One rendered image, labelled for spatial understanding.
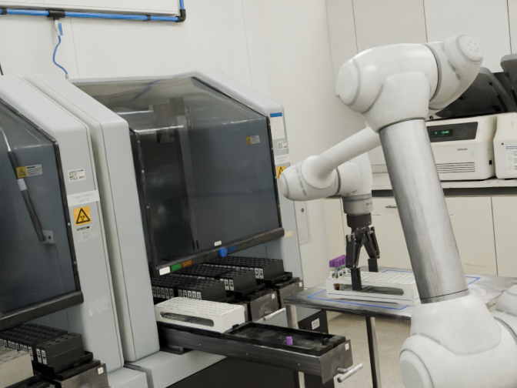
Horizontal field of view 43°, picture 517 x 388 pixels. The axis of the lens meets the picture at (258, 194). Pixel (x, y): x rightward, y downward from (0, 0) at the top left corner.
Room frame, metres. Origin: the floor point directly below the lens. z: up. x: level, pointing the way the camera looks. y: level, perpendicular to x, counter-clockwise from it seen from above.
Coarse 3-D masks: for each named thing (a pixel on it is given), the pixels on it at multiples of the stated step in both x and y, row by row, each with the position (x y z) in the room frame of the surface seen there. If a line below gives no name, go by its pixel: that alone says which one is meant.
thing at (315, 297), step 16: (384, 272) 2.23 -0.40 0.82; (400, 272) 2.20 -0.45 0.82; (320, 288) 2.12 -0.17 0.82; (480, 288) 1.90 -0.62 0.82; (496, 288) 1.88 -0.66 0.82; (288, 304) 2.04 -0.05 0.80; (304, 304) 1.99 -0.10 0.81; (320, 304) 1.94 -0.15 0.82; (336, 304) 1.92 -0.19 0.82; (352, 304) 1.90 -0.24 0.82; (368, 304) 1.88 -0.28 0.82; (384, 304) 1.86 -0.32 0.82; (400, 304) 1.84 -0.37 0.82; (416, 304) 1.82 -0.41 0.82; (288, 320) 2.05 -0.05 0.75; (368, 320) 2.34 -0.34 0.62; (400, 320) 1.75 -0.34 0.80; (368, 336) 2.35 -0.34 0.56; (304, 384) 2.05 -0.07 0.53
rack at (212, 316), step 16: (160, 304) 2.00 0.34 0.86; (176, 304) 1.97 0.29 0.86; (192, 304) 1.95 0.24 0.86; (208, 304) 1.93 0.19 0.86; (224, 304) 1.91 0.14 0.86; (160, 320) 1.97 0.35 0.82; (176, 320) 1.92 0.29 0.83; (192, 320) 1.96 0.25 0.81; (208, 320) 1.95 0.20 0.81; (224, 320) 1.80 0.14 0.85; (240, 320) 1.85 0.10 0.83
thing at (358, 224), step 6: (348, 216) 1.95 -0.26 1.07; (354, 216) 1.93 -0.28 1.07; (360, 216) 1.93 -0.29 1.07; (366, 216) 1.93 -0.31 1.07; (348, 222) 1.96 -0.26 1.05; (354, 222) 1.93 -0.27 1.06; (360, 222) 1.93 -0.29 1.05; (366, 222) 1.93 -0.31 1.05; (354, 228) 1.94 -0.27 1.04; (360, 228) 1.95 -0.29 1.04; (366, 228) 1.98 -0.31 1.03; (360, 234) 1.94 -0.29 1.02; (366, 240) 1.97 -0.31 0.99
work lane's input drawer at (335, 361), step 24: (168, 336) 1.92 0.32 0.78; (192, 336) 1.85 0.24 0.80; (216, 336) 1.80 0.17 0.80; (240, 336) 1.73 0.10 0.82; (264, 336) 1.75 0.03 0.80; (312, 336) 1.70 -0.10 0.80; (336, 336) 1.64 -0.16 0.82; (264, 360) 1.67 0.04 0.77; (288, 360) 1.61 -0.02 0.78; (312, 360) 1.56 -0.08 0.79; (336, 360) 1.59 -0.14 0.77
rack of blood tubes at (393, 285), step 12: (348, 276) 1.99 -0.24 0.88; (372, 276) 1.95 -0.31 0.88; (384, 276) 1.93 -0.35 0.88; (396, 276) 1.92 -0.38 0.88; (408, 276) 1.90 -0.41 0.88; (348, 288) 2.00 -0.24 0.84; (372, 288) 2.01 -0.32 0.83; (384, 288) 1.98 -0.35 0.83; (396, 288) 1.95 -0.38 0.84; (408, 288) 1.82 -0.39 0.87; (372, 300) 1.90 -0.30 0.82; (384, 300) 1.87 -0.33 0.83; (396, 300) 1.85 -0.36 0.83; (408, 300) 1.83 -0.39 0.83
